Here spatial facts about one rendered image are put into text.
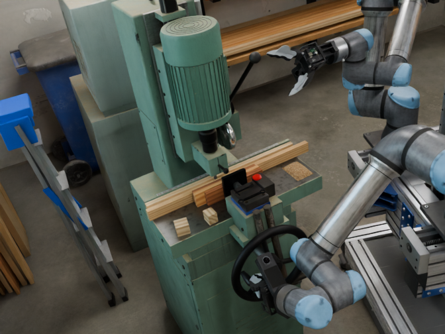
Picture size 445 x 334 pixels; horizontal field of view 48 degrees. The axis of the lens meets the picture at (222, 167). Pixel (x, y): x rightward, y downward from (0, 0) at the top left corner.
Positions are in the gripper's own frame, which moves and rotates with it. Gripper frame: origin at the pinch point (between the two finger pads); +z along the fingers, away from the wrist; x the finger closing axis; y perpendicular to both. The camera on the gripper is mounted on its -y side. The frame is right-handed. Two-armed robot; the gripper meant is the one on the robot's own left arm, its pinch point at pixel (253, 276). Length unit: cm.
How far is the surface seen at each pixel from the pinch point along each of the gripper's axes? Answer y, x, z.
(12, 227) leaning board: -22, -70, 174
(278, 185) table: -18.1, 26.8, 23.1
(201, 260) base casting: -3.2, -7.5, 24.9
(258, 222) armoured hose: -12.2, 9.4, 7.9
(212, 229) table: -12.9, -2.0, 19.6
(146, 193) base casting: -27, -11, 63
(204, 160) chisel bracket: -35.1, 3.9, 24.5
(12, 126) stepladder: -68, -50, 76
